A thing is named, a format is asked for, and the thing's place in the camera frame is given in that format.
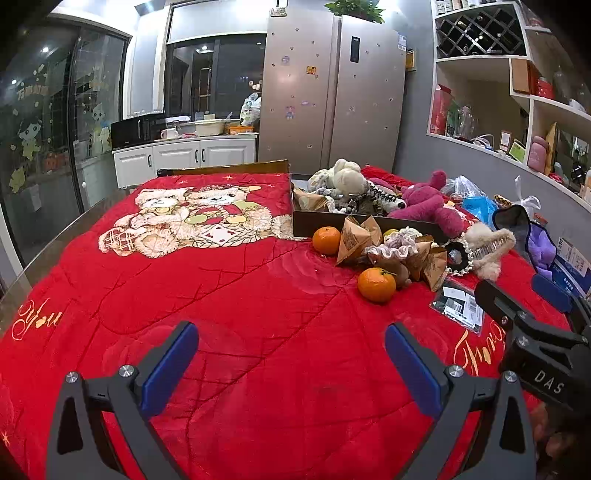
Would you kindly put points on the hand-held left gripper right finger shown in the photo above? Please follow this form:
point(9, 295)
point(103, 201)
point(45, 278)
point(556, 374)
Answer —
point(413, 371)

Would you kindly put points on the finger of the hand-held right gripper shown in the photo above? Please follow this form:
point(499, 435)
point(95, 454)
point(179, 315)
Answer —
point(496, 300)
point(551, 290)

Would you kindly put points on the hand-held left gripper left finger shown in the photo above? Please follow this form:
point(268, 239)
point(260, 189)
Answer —
point(167, 371)

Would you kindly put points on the cream crochet scrunchie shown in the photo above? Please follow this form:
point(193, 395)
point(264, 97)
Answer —
point(392, 253)

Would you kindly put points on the pink plush bear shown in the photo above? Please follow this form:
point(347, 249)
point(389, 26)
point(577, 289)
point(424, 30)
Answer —
point(425, 201)

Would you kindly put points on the black shallow box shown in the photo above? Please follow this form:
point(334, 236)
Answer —
point(314, 224)

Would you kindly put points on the grey marble desktop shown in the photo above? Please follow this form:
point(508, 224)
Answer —
point(69, 240)

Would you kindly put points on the white and blue carton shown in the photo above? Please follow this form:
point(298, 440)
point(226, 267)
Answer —
point(572, 265)

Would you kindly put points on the small clear plastic packet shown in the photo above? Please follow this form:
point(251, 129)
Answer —
point(457, 307)

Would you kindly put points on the purple cloth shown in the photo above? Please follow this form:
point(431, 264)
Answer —
point(542, 247)

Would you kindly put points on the beige furry hair clip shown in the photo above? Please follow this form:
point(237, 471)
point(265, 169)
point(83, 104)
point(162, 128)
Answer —
point(489, 249)

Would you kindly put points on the black lace scrunchie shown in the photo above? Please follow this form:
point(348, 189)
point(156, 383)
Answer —
point(457, 265)

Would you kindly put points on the dark grey fabric pouch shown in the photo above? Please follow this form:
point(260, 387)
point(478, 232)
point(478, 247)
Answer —
point(515, 221)

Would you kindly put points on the blue plastic bag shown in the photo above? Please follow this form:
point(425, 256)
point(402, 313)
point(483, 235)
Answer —
point(480, 210)

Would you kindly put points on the orange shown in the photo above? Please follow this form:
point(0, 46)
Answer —
point(376, 285)
point(326, 240)

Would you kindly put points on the red printed blanket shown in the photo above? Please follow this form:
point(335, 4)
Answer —
point(231, 300)

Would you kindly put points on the lavender crochet scrunchie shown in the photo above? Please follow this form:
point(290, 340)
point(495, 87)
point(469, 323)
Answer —
point(404, 236)

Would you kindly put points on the clear plastic bag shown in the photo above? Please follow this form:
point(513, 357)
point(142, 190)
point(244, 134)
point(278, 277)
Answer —
point(461, 187)

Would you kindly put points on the white plush toy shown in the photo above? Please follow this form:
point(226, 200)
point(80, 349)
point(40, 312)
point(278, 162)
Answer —
point(346, 177)

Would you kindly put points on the red gift box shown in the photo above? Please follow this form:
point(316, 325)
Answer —
point(439, 110)

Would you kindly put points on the white kitchen cabinet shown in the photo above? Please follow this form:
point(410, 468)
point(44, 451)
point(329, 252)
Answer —
point(184, 157)

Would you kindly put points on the white cup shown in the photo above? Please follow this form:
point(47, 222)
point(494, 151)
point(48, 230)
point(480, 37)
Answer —
point(168, 134)

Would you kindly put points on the black microwave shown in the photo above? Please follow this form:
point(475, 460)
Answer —
point(136, 131)

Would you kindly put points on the white basin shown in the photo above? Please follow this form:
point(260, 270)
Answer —
point(210, 128)

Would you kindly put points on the glass sliding door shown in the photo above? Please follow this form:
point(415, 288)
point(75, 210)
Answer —
point(55, 138)

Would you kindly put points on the silver double-door refrigerator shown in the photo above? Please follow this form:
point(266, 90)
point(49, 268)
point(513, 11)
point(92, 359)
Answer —
point(323, 92)

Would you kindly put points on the white plastic bag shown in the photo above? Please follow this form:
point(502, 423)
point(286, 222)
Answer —
point(250, 110)

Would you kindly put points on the dark kitchen window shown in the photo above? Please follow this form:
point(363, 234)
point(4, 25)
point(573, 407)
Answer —
point(231, 74)

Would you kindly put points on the green potted plant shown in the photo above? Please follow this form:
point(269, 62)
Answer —
point(358, 10)

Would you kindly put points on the white wall shelf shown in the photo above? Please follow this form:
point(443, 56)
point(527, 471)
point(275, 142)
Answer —
point(489, 64)

